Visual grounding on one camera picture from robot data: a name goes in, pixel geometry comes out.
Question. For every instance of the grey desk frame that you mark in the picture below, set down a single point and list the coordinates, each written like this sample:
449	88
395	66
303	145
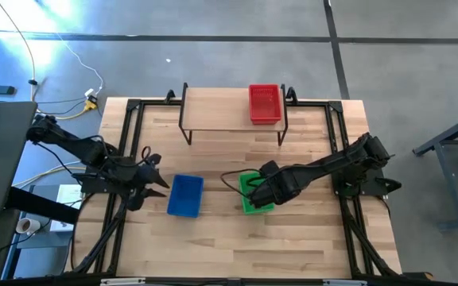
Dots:
449	182

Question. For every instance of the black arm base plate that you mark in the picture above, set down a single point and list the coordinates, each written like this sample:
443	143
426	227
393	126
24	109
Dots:
94	184
372	186

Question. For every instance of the yellow plug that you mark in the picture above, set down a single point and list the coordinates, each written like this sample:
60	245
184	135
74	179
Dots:
90	105

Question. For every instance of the white power adapter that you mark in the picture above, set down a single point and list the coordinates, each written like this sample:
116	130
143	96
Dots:
90	93

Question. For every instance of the wooden shelf with black legs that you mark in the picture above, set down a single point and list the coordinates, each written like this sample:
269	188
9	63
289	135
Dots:
217	109

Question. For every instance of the white paper sheet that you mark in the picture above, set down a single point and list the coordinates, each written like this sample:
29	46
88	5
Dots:
68	196

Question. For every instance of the green plastic basket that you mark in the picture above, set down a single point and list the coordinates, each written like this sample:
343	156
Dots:
245	186
258	212

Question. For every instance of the grey desk top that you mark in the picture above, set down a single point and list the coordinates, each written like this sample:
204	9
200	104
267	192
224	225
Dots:
2	151

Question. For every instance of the red plastic basket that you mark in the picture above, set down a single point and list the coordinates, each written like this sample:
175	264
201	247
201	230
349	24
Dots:
265	122
265	103

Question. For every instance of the black metal table frame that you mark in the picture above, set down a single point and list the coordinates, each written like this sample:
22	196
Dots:
153	103

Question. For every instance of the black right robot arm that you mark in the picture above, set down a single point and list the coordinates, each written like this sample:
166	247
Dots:
332	161

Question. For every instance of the black desk leg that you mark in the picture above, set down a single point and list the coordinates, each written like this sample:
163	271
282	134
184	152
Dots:
42	204

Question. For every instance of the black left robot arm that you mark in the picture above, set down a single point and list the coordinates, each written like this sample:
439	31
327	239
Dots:
82	149

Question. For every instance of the silver metal bracket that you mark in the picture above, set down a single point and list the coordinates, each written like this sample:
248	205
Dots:
344	282
121	281

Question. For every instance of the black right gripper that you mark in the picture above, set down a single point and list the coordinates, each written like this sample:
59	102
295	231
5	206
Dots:
284	184

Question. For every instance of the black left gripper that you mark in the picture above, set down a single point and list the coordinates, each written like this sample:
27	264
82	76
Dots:
143	176

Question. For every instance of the blue plastic basket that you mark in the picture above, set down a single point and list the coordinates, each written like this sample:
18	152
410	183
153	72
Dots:
185	194
183	216

